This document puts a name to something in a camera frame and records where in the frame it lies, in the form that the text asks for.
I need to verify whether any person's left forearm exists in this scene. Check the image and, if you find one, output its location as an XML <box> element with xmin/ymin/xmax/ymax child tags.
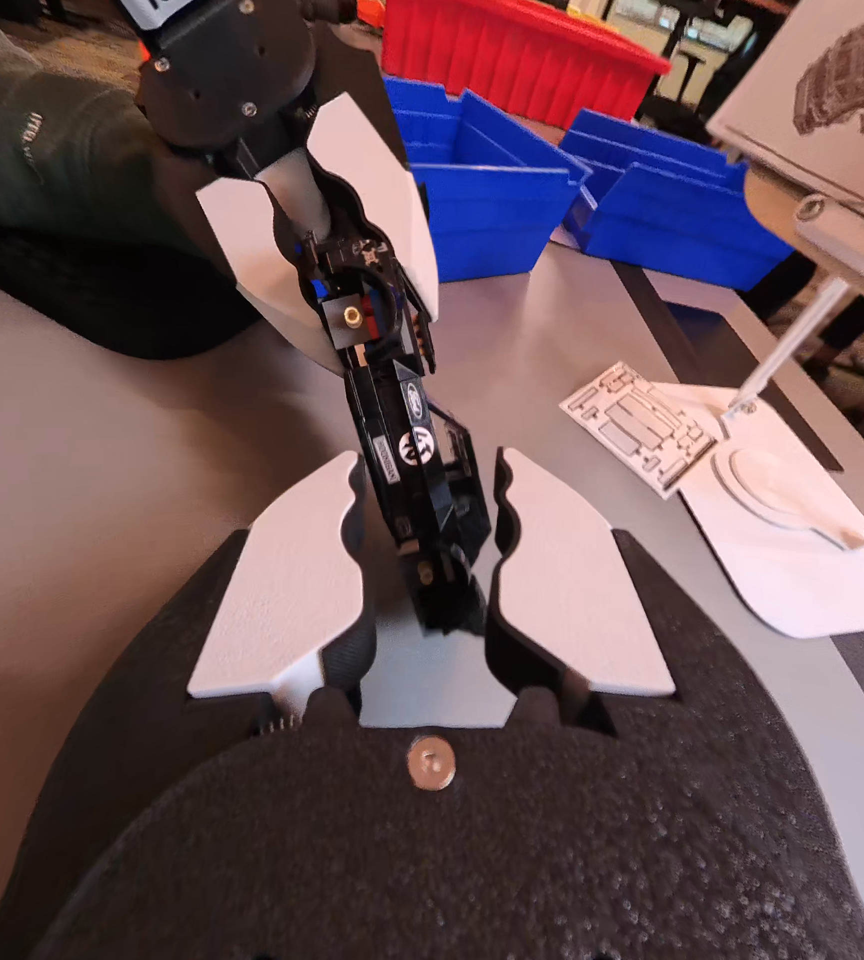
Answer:
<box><xmin>0</xmin><ymin>0</ymin><xmax>238</xmax><ymax>264</ymax></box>

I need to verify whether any white booklet stand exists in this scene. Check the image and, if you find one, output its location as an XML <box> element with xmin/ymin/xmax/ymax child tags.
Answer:
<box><xmin>680</xmin><ymin>158</ymin><xmax>864</xmax><ymax>639</ymax></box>

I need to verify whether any white sticker sheet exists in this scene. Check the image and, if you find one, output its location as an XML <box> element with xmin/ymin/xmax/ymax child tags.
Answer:
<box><xmin>560</xmin><ymin>360</ymin><xmax>718</xmax><ymax>499</ymax></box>

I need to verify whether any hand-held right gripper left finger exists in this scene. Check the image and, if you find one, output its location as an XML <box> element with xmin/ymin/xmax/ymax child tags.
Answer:
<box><xmin>188</xmin><ymin>450</ymin><xmax>380</xmax><ymax>729</ymax></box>

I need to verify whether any red storage bin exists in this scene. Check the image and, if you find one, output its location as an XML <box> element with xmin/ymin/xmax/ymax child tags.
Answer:
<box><xmin>380</xmin><ymin>0</ymin><xmax>673</xmax><ymax>129</ymax></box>

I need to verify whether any black lego car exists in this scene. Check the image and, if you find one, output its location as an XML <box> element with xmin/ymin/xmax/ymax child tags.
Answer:
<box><xmin>305</xmin><ymin>225</ymin><xmax>493</xmax><ymax>639</ymax></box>

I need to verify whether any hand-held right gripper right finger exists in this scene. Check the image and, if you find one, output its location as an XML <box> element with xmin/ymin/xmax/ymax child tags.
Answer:
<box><xmin>486</xmin><ymin>446</ymin><xmax>679</xmax><ymax>724</ymax></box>

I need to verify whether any blue storage bin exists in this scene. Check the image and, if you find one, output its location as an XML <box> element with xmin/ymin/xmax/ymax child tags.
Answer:
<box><xmin>560</xmin><ymin>108</ymin><xmax>793</xmax><ymax>294</ymax></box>
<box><xmin>384</xmin><ymin>75</ymin><xmax>590</xmax><ymax>283</ymax></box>

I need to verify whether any black dimpled wrist rest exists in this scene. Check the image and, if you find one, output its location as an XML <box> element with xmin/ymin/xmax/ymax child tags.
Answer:
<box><xmin>0</xmin><ymin>225</ymin><xmax>263</xmax><ymax>361</ymax></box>

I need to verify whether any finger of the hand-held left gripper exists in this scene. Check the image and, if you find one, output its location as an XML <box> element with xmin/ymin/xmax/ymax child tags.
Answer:
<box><xmin>195</xmin><ymin>158</ymin><xmax>355</xmax><ymax>379</ymax></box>
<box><xmin>305</xmin><ymin>93</ymin><xmax>442</xmax><ymax>324</ymax></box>

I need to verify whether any lego instruction booklet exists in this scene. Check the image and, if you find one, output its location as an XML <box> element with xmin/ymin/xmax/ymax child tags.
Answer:
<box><xmin>710</xmin><ymin>0</ymin><xmax>864</xmax><ymax>196</ymax></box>

